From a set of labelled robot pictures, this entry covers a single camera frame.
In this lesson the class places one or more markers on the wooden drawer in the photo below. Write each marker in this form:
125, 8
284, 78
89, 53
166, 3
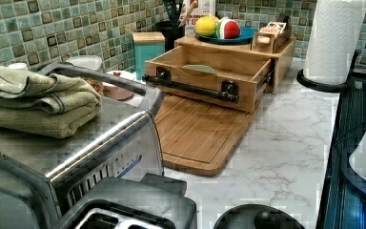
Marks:
230, 79

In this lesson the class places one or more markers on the green bowl in drawer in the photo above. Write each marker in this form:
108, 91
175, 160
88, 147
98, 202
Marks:
201, 68

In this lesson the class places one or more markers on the bamboo cutting board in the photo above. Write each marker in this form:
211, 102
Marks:
198, 137

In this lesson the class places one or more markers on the white plate with red item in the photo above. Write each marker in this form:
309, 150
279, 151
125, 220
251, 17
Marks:
118, 91

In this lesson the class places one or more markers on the teal canister with wooden lid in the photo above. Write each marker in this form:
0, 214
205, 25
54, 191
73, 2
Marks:
146, 45

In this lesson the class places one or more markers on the black utensil holder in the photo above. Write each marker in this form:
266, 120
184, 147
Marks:
170, 32

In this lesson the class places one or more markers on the blue plate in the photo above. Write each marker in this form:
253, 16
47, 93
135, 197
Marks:
245, 37

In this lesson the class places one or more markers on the black toaster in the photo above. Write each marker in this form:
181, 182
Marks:
154, 202

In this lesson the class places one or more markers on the plush watermelon slice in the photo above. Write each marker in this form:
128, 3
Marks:
227, 29

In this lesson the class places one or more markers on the clear pasta jar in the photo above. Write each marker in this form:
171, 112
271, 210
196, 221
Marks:
90, 62

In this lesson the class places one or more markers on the black kitchen utensils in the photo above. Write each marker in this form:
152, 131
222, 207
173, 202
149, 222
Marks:
173, 9

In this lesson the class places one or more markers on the red white box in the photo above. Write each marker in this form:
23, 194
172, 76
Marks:
203, 8

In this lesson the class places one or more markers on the wooden spoon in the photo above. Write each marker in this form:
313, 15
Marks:
188, 13

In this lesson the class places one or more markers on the wooden caddy with packets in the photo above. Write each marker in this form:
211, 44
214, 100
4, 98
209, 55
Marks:
274, 35

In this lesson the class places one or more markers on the black round lid with knob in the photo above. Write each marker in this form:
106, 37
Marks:
256, 216

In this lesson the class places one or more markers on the folded green towel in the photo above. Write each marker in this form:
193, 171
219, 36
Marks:
52, 105

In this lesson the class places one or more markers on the black paper towel holder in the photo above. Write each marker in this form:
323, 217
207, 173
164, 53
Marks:
326, 87

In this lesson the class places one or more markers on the white jar lid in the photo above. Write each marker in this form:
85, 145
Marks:
18, 66

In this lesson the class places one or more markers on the stainless toaster oven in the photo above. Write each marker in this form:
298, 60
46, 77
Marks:
42, 177

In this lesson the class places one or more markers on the white paper towel roll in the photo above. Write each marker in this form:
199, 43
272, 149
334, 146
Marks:
334, 35

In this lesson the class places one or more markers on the black drawer handle bar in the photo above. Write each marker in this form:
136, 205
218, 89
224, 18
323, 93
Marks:
223, 96

